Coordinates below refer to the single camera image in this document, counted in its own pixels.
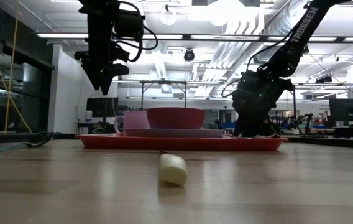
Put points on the cream oblong object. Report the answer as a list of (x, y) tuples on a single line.
[(172, 169)]

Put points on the black ceiling camera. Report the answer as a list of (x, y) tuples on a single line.
[(189, 55), (324, 79)]

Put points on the blue storage bin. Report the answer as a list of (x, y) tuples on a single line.
[(226, 125)]

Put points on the lavender plastic plate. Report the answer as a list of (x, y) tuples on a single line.
[(195, 133)]

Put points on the black computer monitor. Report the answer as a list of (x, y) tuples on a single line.
[(102, 107), (349, 110)]

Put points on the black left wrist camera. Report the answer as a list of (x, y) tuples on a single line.
[(130, 25)]

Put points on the white container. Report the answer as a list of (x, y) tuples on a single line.
[(89, 116)]

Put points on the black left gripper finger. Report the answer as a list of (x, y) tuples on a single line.
[(105, 82), (92, 76)]

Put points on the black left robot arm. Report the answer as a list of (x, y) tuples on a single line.
[(99, 18)]

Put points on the magenta plastic bowl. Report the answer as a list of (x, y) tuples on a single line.
[(176, 118)]

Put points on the beige napkin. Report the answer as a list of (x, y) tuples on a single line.
[(277, 136)]

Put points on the pink plastic cup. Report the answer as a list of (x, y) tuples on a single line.
[(134, 121)]

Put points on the red plastic tray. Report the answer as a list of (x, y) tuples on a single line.
[(179, 143)]

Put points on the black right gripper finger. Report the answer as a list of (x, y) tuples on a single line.
[(266, 129), (243, 130)]

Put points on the black background robot arm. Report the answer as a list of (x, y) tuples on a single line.
[(308, 123)]

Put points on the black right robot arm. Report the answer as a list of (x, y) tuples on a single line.
[(304, 28)]

